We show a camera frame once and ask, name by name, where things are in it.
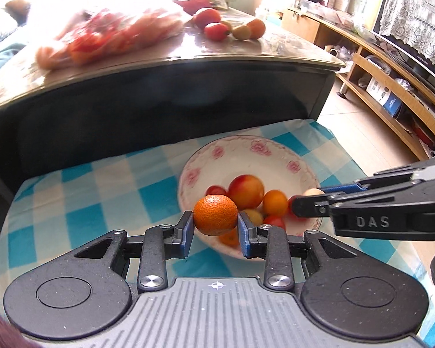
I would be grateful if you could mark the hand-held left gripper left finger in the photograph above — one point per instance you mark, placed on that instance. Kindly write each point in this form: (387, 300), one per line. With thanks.
(188, 237)

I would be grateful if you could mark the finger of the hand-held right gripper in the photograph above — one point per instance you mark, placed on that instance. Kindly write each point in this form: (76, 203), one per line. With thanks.
(306, 206)
(344, 188)

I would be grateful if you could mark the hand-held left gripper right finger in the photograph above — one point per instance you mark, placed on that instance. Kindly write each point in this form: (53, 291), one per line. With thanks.
(243, 237)

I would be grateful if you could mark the orange mandarin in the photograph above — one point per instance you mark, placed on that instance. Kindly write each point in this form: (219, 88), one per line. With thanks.
(229, 238)
(215, 214)
(275, 203)

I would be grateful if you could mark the red tomato with stem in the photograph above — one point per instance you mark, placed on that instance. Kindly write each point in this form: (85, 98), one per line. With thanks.
(293, 200)

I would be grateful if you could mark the small pale pink fruit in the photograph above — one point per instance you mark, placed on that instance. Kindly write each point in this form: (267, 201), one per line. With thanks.
(311, 192)

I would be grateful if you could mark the small yellow-green fruit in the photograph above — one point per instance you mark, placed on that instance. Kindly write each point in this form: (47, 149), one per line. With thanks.
(254, 216)

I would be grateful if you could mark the red yellow nectarine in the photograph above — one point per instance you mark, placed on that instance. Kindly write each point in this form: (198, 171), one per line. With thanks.
(246, 190)

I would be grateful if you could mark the white floral plate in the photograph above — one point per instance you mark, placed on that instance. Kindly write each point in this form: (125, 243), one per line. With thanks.
(239, 159)

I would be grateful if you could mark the blue checkered tablecloth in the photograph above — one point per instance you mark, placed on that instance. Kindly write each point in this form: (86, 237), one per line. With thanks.
(94, 217)

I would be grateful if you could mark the blue box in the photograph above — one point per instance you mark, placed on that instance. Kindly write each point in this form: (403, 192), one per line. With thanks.
(392, 104)

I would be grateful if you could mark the white printed box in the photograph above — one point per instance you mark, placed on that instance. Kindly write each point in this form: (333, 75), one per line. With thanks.
(377, 90)

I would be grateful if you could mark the dark coffee table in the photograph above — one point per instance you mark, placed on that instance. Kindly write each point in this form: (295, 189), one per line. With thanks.
(130, 108)

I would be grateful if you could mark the black television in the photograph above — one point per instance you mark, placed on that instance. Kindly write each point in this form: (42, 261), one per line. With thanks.
(408, 61)

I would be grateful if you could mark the wooden television stand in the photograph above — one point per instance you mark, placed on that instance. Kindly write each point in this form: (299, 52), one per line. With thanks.
(301, 25)

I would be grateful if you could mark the orange peach fruit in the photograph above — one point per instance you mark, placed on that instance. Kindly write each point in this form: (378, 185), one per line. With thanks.
(257, 28)

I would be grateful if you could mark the white lace cloth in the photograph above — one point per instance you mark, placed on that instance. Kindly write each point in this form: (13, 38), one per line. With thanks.
(417, 18)

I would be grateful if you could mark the pale yellow fruit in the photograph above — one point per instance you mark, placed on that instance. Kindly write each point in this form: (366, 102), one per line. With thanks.
(241, 32)

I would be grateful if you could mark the red plastic bag of produce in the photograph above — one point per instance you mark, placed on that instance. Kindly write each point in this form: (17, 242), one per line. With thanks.
(112, 32)

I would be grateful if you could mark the red container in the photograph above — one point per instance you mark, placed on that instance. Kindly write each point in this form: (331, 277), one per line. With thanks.
(194, 3)

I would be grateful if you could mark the blue blanket with houndstooth trim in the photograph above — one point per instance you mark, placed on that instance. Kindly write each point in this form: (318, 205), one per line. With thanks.
(0, 61)

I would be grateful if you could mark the orange houndstooth pillow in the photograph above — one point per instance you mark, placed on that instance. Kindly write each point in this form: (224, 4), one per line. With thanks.
(0, 31)

